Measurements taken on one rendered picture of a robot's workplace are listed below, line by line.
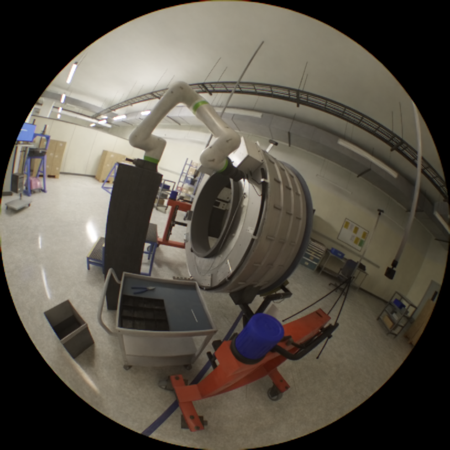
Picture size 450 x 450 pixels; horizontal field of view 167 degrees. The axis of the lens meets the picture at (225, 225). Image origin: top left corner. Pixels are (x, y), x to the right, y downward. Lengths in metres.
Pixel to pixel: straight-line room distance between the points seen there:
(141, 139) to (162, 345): 1.39
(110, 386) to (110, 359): 0.25
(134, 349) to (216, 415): 0.81
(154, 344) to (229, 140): 1.33
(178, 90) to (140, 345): 1.57
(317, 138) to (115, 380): 5.29
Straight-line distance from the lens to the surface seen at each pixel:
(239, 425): 1.56
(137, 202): 1.11
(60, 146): 7.04
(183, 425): 1.23
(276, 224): 0.91
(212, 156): 0.74
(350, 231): 6.96
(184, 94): 0.96
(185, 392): 1.19
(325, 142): 4.49
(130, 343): 1.23
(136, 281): 1.11
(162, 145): 1.15
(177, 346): 1.26
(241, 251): 0.92
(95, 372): 1.48
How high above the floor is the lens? 1.40
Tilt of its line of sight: 13 degrees down
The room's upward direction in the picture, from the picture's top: 22 degrees clockwise
